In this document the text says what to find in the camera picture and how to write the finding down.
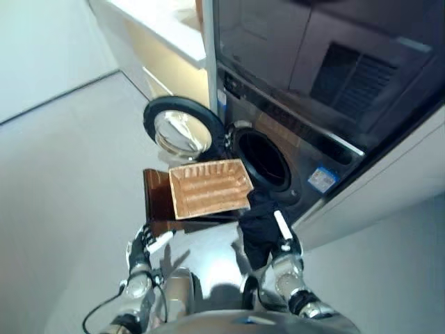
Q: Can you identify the rectangular wicker laundry basket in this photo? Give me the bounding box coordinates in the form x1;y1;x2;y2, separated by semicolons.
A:
168;159;254;221

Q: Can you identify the left robot leg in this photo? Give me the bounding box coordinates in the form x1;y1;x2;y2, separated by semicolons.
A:
163;267;203;314

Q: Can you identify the robot leg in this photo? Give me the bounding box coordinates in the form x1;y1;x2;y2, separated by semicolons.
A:
163;267;203;314
241;274;267;309

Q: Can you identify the dark grey tumble dryer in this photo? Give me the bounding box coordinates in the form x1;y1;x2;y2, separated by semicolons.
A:
213;0;445;157

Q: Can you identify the round washing machine door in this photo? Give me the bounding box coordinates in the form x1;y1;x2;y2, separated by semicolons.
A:
143;96;233;161

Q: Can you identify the white cabinet side panel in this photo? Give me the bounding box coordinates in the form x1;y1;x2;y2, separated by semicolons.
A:
201;0;223;116

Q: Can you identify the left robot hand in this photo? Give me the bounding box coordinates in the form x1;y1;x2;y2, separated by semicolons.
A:
125;224;175;272

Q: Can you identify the glossy brown stool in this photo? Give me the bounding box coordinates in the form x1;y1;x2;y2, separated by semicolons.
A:
143;168;251;241

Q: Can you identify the black garment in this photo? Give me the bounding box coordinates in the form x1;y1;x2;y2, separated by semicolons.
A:
238;189;289;271

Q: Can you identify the grey robot torso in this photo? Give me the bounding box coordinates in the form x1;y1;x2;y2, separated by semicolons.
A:
145;304;359;334

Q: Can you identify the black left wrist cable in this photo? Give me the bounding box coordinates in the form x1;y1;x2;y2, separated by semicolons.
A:
81;271;168;334

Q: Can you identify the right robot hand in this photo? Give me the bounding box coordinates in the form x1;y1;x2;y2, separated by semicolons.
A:
273;210;305;260

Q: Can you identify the dark grey washing machine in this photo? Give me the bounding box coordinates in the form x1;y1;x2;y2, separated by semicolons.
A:
215;62;366;227

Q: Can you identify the white counter cabinet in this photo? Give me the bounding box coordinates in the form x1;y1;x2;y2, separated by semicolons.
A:
86;0;210;105

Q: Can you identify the right robot leg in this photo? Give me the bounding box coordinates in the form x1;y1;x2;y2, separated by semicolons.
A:
241;274;267;309

